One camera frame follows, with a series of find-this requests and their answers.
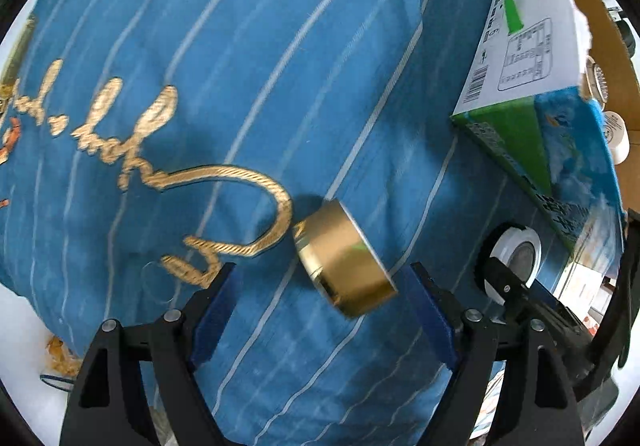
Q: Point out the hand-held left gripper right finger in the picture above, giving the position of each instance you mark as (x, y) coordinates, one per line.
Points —
(431, 321)

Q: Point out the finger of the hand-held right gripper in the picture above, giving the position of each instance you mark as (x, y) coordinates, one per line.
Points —
(507, 282)
(626, 286)

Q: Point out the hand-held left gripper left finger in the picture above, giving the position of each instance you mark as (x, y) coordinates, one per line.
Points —
(219, 307)

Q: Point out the white tape roll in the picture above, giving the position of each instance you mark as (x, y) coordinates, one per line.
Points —
(515, 253)

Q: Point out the gold tape roll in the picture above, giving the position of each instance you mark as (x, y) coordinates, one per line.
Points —
(345, 261)

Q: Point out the green and white cardboard box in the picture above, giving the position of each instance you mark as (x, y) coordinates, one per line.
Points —
(535, 91)

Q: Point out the clear plastic disc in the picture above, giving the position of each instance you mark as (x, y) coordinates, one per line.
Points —
(156, 282)

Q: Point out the white plastic jar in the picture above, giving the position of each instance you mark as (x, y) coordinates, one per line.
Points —
(616, 135)

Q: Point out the gold tassel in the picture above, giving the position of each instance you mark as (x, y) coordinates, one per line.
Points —
(61, 357)

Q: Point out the blue striped embroidered cloth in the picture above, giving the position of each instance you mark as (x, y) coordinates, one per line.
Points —
(240, 126)

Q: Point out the silver round tin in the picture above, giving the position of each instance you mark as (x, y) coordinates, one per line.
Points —
(596, 80)

